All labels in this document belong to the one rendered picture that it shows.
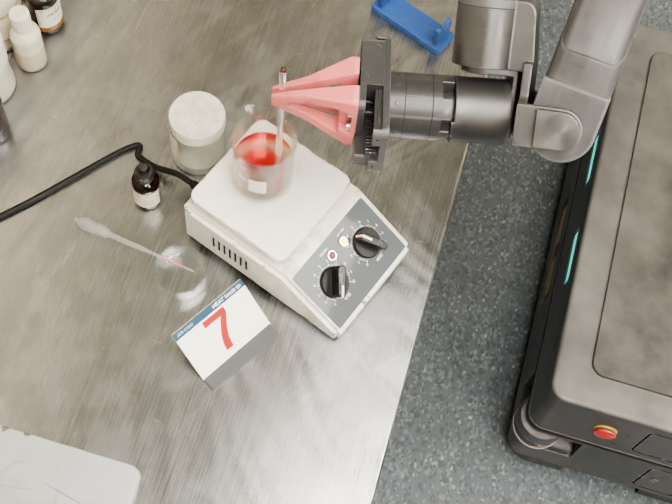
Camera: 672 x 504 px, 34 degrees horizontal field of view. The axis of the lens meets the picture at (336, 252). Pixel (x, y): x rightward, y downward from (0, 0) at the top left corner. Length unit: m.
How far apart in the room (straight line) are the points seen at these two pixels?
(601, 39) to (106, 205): 0.56
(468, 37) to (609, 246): 0.80
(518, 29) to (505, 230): 1.16
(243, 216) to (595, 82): 0.37
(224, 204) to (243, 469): 0.26
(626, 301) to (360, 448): 0.66
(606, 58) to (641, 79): 0.94
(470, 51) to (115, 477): 0.51
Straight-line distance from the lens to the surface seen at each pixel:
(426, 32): 1.33
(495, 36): 0.94
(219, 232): 1.12
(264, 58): 1.30
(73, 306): 1.17
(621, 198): 1.75
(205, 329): 1.11
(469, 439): 1.93
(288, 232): 1.09
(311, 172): 1.12
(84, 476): 1.10
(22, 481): 1.11
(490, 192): 2.11
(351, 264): 1.13
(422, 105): 0.95
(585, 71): 0.94
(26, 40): 1.26
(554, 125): 0.93
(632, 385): 1.63
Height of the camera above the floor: 1.82
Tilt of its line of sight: 65 degrees down
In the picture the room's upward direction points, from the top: 10 degrees clockwise
